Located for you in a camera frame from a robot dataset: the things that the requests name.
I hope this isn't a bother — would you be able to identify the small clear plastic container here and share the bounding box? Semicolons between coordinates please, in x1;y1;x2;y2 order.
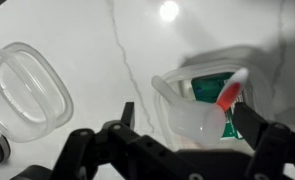
152;59;275;152

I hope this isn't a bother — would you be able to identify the large clear plastic bowl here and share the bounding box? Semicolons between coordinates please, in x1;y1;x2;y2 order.
0;41;75;144

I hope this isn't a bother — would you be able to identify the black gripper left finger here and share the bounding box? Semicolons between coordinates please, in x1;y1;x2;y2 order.
101;101;145;144

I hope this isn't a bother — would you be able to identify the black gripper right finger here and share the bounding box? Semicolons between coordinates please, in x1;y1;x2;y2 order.
233;101;293;158

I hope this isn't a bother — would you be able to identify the green red toothpaste tube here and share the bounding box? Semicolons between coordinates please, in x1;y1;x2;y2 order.
190;71;247;141

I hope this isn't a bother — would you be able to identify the red and white spoon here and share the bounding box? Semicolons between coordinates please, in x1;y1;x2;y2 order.
215;67;250;113

